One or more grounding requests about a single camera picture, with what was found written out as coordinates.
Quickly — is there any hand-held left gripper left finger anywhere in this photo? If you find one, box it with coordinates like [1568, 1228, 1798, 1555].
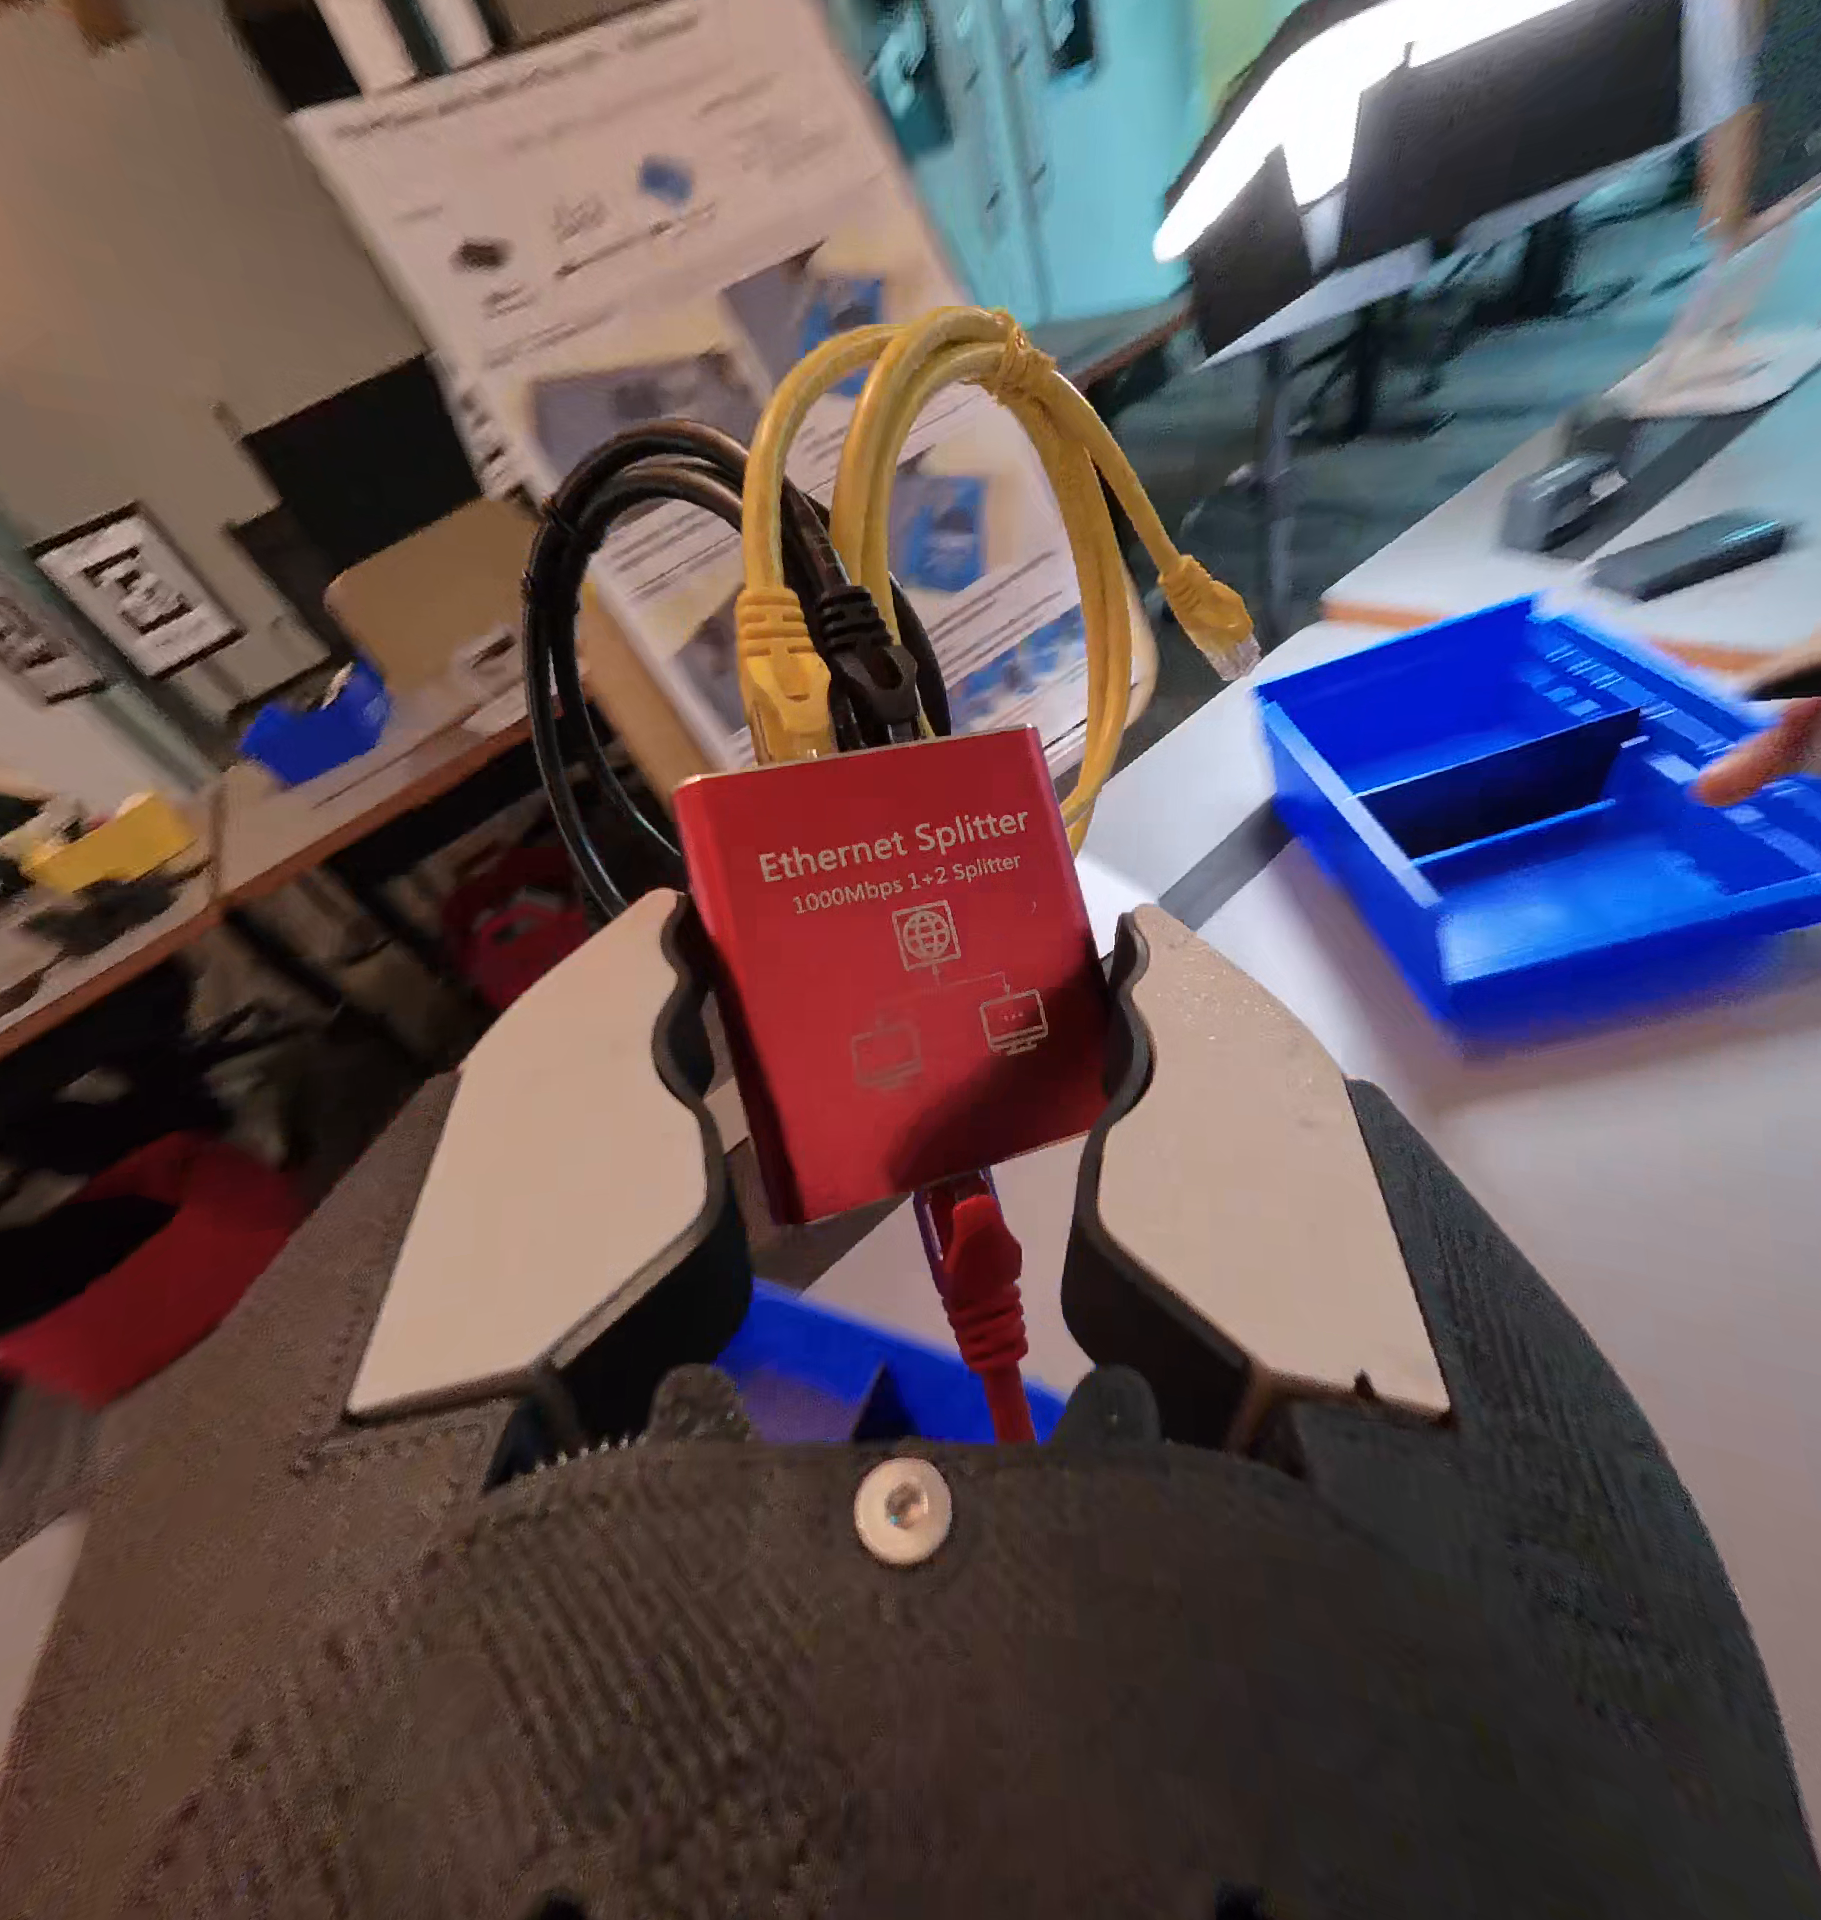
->
[345, 887, 753, 1442]

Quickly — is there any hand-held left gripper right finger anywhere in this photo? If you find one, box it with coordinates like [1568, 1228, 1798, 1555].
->
[1060, 905, 1456, 1427]

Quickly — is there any red ethernet cable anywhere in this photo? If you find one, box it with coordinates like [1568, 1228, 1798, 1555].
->
[916, 1176, 1040, 1447]

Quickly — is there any blue bin with black divider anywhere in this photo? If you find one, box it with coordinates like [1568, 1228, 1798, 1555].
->
[1251, 597, 1821, 1039]

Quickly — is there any red ethernet splitter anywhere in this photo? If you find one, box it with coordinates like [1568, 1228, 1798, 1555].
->
[675, 724, 1114, 1227]

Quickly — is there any yellow ethernet cable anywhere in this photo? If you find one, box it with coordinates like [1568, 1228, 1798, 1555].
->
[736, 307, 1264, 859]

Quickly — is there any black ethernet cable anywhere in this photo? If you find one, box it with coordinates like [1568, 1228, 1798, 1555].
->
[521, 425, 951, 929]

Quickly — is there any person's right hand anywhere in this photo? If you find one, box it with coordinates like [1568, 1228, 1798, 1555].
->
[1696, 696, 1821, 879]

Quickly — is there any black flat power bank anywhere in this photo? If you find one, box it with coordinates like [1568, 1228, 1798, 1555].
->
[1586, 514, 1790, 604]

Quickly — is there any red tote bag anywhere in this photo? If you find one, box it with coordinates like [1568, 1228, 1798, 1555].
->
[445, 846, 600, 1010]

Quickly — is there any grey charger box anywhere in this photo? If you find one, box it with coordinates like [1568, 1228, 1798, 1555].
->
[1501, 451, 1619, 553]

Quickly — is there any blue plastic bin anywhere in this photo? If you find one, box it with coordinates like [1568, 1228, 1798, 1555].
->
[716, 1281, 1071, 1447]

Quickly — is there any wooden top table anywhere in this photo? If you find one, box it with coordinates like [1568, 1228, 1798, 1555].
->
[0, 705, 540, 1085]

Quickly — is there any small blue bin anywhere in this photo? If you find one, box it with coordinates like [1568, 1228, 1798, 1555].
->
[236, 661, 395, 785]

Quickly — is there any yellow plastic bin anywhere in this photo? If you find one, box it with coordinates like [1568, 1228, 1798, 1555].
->
[17, 794, 201, 899]

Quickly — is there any softbox studio light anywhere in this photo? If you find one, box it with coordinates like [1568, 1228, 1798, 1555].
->
[1150, 0, 1710, 373]

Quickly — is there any black framed marker board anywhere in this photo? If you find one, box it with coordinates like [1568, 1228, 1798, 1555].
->
[32, 509, 247, 689]
[0, 561, 105, 709]

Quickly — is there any wall poster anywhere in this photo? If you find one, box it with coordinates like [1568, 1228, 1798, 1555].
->
[286, 0, 1095, 770]

